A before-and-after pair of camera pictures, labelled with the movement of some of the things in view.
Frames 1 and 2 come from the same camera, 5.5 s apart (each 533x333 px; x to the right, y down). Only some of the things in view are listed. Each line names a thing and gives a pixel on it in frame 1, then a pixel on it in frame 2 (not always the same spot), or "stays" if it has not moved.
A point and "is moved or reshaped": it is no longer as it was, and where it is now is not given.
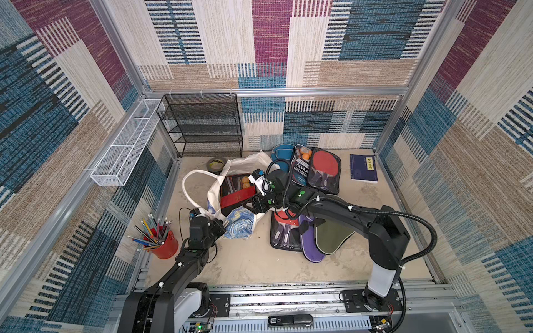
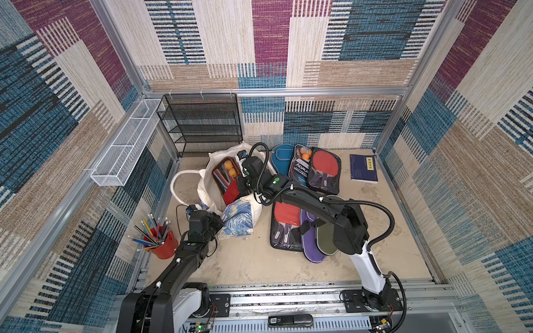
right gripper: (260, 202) to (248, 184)
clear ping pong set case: (302, 164) stays
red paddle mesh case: (324, 171) stays
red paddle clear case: (284, 233) stays
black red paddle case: (234, 189) is moved or reshaped
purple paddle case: (309, 248) stays
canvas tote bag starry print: (242, 223) is moved or reshaped
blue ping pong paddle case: (282, 154) stays
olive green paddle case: (330, 235) stays
